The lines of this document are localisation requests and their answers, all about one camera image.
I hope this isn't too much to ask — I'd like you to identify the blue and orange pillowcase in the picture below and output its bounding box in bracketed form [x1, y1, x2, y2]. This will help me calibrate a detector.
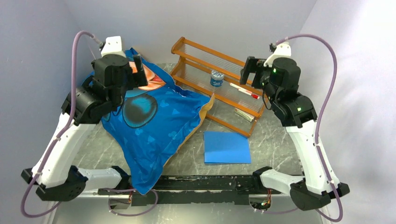
[101, 60, 214, 194]

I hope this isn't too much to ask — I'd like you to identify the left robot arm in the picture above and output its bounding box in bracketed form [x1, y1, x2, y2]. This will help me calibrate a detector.
[21, 54, 148, 202]

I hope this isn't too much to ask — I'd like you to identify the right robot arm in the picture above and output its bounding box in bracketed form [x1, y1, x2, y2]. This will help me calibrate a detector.
[240, 56, 350, 211]

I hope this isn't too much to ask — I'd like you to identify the red and white marker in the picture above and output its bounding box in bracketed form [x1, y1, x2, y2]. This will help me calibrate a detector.
[229, 83, 260, 99]

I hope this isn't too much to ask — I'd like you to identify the blue round jar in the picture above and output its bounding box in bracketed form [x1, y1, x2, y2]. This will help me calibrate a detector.
[210, 70, 225, 87]

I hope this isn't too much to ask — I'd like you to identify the orange wooden rack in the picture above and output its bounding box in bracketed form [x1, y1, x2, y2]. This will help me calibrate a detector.
[170, 37, 265, 137]

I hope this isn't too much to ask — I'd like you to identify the small white box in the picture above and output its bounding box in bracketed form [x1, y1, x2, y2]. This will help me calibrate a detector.
[234, 108, 255, 122]

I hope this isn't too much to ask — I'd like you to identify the blue foam pad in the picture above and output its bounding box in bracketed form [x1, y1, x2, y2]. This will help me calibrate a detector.
[204, 131, 252, 164]

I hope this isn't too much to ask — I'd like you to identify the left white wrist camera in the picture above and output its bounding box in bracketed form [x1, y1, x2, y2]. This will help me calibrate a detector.
[100, 36, 126, 57]

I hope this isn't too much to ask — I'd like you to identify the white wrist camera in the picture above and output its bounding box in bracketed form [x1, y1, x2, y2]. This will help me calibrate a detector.
[100, 36, 126, 57]
[263, 42, 291, 67]

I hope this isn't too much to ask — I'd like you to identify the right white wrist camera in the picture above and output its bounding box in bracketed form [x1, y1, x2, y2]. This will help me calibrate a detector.
[263, 42, 291, 67]

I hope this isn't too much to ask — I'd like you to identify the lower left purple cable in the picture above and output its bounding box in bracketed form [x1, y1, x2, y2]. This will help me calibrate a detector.
[107, 189, 159, 217]

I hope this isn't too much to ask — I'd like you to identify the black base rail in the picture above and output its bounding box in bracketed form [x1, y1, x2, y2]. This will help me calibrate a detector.
[98, 175, 278, 206]

